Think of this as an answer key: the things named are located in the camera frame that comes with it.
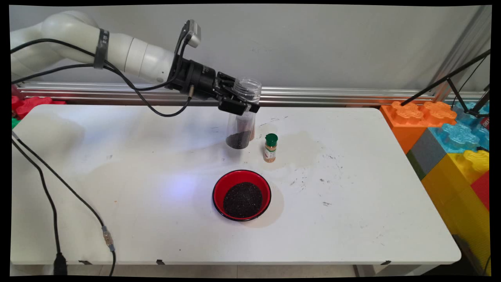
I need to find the plain black cable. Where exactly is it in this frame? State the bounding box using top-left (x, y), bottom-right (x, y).
top-left (11, 38), bottom-right (188, 277)

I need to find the translucent blue toy block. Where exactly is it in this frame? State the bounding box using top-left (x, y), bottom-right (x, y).
top-left (429, 101), bottom-right (490, 154)

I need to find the clear plastic jar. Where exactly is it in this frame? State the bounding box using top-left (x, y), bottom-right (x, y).
top-left (225, 77), bottom-right (263, 150)

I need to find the red toy block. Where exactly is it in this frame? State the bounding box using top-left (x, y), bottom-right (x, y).
top-left (470, 170), bottom-right (490, 212)
top-left (11, 95), bottom-right (66, 120)

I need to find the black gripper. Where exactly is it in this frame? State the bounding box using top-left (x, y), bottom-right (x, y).
top-left (168, 55), bottom-right (261, 116)

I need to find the orange toy block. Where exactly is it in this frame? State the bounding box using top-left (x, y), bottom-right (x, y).
top-left (380, 101), bottom-right (458, 155)

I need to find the black cable strap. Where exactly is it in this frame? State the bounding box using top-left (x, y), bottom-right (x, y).
top-left (93, 28), bottom-right (110, 70)

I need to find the grey toy block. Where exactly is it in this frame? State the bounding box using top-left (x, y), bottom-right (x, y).
top-left (406, 128), bottom-right (447, 181)

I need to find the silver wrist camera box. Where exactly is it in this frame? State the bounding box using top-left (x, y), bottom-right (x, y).
top-left (179, 19), bottom-right (202, 49)

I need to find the red bowl black rim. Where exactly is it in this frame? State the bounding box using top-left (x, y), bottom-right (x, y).
top-left (213, 169), bottom-right (272, 222)

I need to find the black seed pile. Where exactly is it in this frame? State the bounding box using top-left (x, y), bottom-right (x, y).
top-left (223, 182), bottom-right (263, 219)

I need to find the black tripod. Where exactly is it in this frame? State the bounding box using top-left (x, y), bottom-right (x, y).
top-left (400, 49), bottom-right (492, 118)

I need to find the small spice bottle green cap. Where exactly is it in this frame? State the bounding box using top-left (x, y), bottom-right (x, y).
top-left (263, 133), bottom-right (279, 163)

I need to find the horizontal aluminium rail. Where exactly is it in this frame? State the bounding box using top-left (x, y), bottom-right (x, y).
top-left (18, 81), bottom-right (488, 108)

